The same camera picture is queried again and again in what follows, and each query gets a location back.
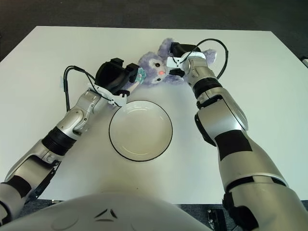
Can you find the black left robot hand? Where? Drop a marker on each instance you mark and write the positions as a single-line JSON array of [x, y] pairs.
[[110, 74]]

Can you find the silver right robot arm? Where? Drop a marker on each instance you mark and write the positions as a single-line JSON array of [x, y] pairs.
[[216, 101]]

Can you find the grey robot torso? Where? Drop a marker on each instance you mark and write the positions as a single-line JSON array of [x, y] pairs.
[[120, 211]]

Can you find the black table frame bracket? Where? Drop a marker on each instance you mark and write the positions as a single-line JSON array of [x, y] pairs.
[[216, 219]]

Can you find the small white floor object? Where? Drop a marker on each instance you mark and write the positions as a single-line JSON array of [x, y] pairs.
[[305, 62]]

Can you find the white plate with black rim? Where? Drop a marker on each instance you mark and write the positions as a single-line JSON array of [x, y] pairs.
[[140, 132]]

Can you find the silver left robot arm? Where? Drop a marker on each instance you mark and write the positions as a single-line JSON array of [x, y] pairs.
[[79, 115]]

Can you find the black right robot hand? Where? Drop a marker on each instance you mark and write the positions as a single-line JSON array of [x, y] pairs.
[[183, 49]]

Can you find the purple plush bunny doll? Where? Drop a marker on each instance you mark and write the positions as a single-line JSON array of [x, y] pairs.
[[150, 67]]

